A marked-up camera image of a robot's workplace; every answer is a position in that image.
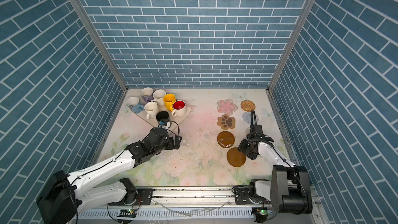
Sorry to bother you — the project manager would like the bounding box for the blue mug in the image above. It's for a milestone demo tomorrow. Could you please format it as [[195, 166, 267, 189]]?
[[126, 96, 144, 114]]

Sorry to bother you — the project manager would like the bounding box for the woven rattan coaster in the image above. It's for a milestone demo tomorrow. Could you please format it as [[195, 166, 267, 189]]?
[[240, 100, 256, 112]]

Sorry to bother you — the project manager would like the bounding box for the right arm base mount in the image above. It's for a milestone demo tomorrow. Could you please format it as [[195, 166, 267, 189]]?
[[231, 185, 271, 205]]

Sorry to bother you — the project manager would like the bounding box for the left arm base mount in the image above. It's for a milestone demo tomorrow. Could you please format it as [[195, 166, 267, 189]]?
[[117, 188, 154, 206]]

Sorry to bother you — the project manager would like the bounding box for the yellow mug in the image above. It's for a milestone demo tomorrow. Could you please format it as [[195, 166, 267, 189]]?
[[163, 93, 176, 112]]

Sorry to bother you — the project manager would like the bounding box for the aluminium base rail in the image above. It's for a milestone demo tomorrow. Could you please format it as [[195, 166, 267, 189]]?
[[74, 186, 321, 209]]

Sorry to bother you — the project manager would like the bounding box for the blue woven round coaster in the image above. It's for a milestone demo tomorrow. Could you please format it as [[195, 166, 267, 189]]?
[[243, 112, 259, 124]]

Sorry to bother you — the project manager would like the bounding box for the white mug red inside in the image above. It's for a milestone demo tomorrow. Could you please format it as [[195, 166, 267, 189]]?
[[172, 100, 187, 117]]

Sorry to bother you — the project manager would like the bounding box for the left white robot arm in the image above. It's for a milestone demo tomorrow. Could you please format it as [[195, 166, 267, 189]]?
[[36, 127, 182, 224]]

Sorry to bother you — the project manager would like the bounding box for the black mug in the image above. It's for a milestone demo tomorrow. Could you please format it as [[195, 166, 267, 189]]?
[[156, 111, 171, 125]]

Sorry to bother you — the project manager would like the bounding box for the pink flower coaster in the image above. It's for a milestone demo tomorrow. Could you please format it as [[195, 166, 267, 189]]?
[[217, 99, 238, 116]]

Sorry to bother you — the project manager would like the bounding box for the brown round coaster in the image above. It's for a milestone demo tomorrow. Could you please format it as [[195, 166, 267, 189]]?
[[217, 131, 235, 148], [227, 147, 246, 168]]

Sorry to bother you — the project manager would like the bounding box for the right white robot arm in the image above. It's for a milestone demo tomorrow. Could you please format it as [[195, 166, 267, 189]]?
[[238, 124, 313, 215]]

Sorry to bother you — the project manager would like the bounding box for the white speckled mug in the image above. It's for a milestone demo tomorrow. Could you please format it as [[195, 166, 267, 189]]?
[[152, 89, 166, 106]]

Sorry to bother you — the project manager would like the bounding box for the purple mug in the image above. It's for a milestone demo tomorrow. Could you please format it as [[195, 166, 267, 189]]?
[[141, 87, 154, 103]]

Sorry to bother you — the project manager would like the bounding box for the beige serving tray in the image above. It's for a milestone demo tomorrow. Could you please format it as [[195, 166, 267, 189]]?
[[136, 104, 192, 127]]

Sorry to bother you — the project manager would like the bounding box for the brown paw coaster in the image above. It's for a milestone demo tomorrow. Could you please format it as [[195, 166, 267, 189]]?
[[217, 115, 236, 130]]

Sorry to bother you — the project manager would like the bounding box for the plain white mug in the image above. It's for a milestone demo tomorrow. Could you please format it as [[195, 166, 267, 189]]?
[[144, 102, 159, 119]]

